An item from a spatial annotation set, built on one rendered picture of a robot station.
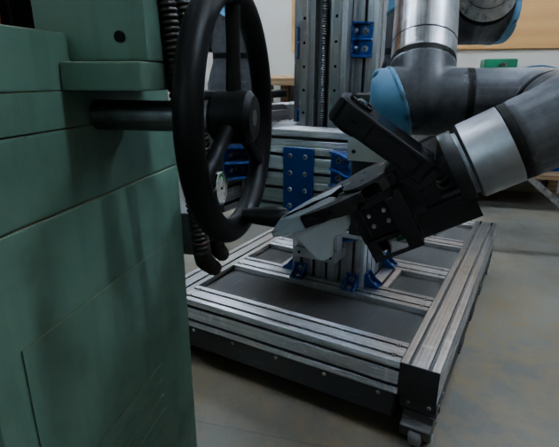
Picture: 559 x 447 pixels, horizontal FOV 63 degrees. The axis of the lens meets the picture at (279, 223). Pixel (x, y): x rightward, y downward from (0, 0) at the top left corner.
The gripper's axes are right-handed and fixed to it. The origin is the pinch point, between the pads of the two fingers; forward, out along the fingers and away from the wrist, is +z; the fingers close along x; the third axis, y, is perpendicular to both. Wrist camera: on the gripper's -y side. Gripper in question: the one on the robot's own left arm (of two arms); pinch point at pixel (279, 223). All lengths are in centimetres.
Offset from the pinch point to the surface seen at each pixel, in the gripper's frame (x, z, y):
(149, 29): 1.0, 2.6, -24.8
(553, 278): 158, -36, 110
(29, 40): -5.8, 11.2, -28.4
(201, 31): -6.8, -5.2, -19.8
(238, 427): 38, 53, 53
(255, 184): 10.5, 4.7, -3.9
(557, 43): 336, -112, 39
